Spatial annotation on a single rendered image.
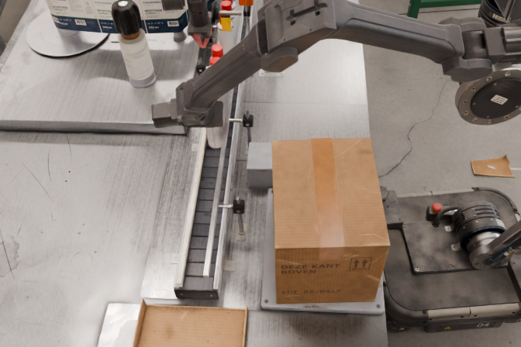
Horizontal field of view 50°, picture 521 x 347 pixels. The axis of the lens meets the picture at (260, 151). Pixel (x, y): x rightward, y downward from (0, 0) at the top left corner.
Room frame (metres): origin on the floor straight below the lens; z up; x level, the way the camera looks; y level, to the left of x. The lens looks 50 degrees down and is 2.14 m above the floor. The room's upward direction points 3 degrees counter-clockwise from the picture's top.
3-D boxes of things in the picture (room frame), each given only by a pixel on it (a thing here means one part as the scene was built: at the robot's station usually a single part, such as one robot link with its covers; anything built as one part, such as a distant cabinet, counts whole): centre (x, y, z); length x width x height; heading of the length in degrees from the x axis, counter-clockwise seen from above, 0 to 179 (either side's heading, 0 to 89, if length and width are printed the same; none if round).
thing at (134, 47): (1.40, 0.38, 1.03); 0.09 x 0.09 x 0.30
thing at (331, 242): (0.74, -0.14, 0.99); 0.30 x 0.24 x 0.27; 178
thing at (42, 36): (1.68, 0.67, 0.89); 0.31 x 0.31 x 0.01
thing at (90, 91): (1.62, 0.52, 0.86); 0.80 x 0.67 x 0.05; 174
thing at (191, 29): (1.39, 0.16, 1.13); 0.10 x 0.07 x 0.07; 175
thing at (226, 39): (1.45, 0.09, 0.98); 0.05 x 0.05 x 0.20
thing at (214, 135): (1.10, 0.13, 0.98); 0.05 x 0.05 x 0.20
